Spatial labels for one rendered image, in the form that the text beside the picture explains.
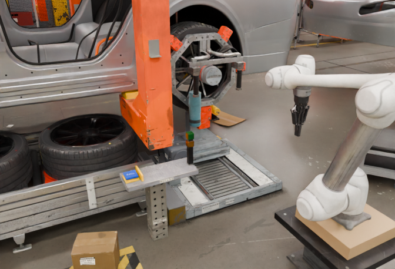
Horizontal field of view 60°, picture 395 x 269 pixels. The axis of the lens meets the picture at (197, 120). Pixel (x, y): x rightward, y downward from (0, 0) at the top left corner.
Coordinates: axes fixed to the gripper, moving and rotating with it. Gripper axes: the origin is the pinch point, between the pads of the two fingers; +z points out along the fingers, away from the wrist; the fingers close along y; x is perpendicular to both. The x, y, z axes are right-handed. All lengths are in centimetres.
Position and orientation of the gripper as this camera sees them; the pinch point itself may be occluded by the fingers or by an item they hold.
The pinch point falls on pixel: (297, 130)
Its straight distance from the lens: 198.1
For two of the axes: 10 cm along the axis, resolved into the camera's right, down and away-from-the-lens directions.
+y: 8.5, -2.1, 4.8
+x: -5.3, -3.2, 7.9
